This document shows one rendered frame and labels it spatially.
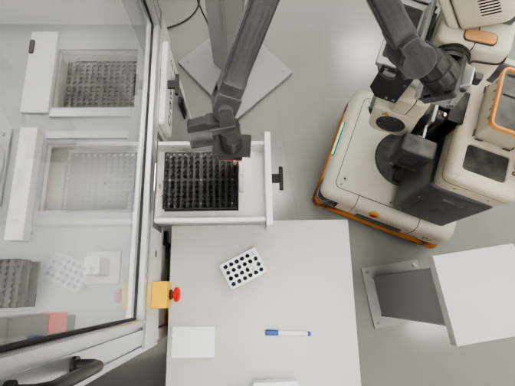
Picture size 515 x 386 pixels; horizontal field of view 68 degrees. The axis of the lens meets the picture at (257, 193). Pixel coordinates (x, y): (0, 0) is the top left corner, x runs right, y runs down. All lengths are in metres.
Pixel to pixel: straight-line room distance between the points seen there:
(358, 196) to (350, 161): 0.17
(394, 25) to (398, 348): 1.61
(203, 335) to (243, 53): 0.81
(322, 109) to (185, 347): 1.55
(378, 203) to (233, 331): 0.97
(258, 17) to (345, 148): 1.18
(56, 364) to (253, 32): 0.67
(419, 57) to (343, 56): 1.57
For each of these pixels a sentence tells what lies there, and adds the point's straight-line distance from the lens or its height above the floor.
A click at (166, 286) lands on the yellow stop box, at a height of 0.91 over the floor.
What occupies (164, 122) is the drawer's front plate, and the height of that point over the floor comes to 0.93.
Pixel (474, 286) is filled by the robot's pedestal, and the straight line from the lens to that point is 1.43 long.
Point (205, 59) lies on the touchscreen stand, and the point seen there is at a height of 0.04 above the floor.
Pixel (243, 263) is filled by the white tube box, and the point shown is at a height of 0.76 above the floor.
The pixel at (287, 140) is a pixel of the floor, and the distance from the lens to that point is 2.17.
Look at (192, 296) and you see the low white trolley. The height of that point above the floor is 0.76.
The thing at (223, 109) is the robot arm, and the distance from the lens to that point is 0.87.
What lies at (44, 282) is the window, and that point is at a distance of 0.61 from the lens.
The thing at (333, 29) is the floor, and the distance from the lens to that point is 2.60.
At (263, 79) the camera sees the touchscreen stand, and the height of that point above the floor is 0.03.
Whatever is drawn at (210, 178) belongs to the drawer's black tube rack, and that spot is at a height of 0.87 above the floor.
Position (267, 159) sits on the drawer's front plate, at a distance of 1.13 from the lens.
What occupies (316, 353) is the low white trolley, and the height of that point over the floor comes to 0.76.
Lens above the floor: 1.99
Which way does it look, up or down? 75 degrees down
